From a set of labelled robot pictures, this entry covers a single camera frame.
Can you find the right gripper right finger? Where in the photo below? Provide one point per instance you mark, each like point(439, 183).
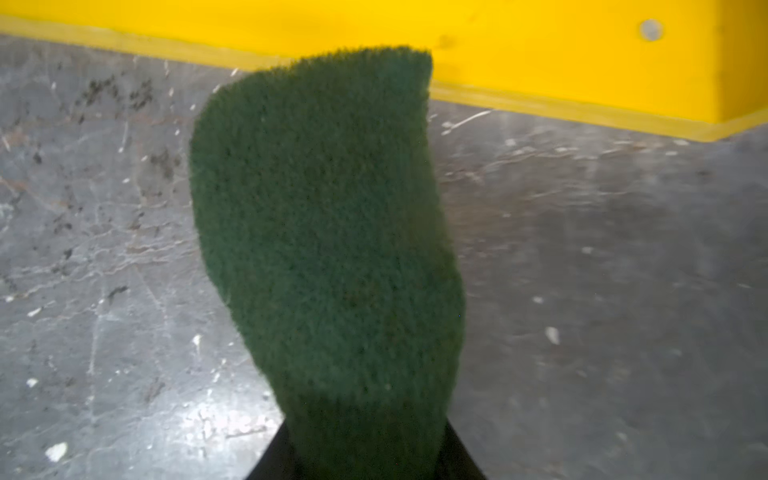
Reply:
point(454, 461)

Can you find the dark green sponge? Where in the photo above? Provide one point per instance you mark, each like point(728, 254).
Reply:
point(320, 225)

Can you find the yellow shelf pink blue boards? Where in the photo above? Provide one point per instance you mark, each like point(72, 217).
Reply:
point(690, 69)

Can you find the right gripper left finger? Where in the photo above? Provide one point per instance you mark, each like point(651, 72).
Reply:
point(279, 461)

